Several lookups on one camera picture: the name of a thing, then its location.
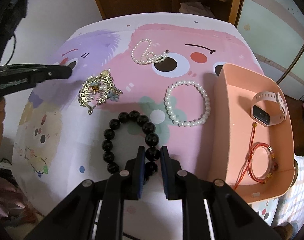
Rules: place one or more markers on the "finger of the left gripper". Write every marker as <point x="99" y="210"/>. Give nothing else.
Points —
<point x="41" y="73"/>

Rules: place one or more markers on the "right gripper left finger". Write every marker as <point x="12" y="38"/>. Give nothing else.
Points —
<point x="135" y="179"/>

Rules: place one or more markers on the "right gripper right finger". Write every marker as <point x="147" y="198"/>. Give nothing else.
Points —
<point x="169" y="168"/>

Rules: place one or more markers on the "gold pearl hair clip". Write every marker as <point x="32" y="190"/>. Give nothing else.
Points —
<point x="95" y="90"/>

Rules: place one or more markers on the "blue flower earring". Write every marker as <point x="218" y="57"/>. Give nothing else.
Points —
<point x="114" y="94"/>

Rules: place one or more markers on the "pink plastic tray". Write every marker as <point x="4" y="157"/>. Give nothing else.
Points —
<point x="234" y="130"/>

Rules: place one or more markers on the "cartoon monster table mat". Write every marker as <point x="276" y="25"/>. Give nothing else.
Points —
<point x="58" y="145"/>

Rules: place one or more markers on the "folded cloth on shelf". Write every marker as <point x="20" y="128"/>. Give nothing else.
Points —
<point x="196" y="8"/>

